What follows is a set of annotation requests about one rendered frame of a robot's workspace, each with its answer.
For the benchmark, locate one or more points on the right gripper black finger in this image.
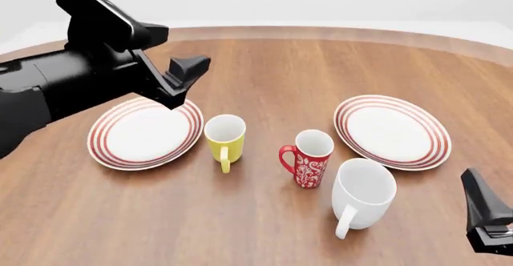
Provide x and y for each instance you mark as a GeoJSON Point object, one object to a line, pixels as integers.
{"type": "Point", "coordinates": [485, 206]}

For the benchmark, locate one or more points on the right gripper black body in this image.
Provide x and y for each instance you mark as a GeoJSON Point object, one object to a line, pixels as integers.
{"type": "Point", "coordinates": [491, 239]}

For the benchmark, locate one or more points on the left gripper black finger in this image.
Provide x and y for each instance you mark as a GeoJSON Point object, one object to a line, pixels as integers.
{"type": "Point", "coordinates": [190, 69]}
{"type": "Point", "coordinates": [154, 35]}

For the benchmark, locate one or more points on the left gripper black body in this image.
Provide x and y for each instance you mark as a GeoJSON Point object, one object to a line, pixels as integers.
{"type": "Point", "coordinates": [166, 90]}

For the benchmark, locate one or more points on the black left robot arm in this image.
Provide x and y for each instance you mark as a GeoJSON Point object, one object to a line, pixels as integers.
{"type": "Point", "coordinates": [60, 76]}

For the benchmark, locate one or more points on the white plate with red rings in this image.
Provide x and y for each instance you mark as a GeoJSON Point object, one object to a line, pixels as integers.
{"type": "Point", "coordinates": [144, 136]}
{"type": "Point", "coordinates": [390, 130]}

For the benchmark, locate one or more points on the yellow mug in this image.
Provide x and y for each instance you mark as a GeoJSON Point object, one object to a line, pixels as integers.
{"type": "Point", "coordinates": [230, 149]}

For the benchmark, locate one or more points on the white mug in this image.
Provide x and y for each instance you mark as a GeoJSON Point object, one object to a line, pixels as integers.
{"type": "Point", "coordinates": [360, 200]}

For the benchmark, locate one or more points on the red patterned mug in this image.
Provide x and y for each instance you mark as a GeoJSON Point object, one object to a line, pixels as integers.
{"type": "Point", "coordinates": [310, 170]}

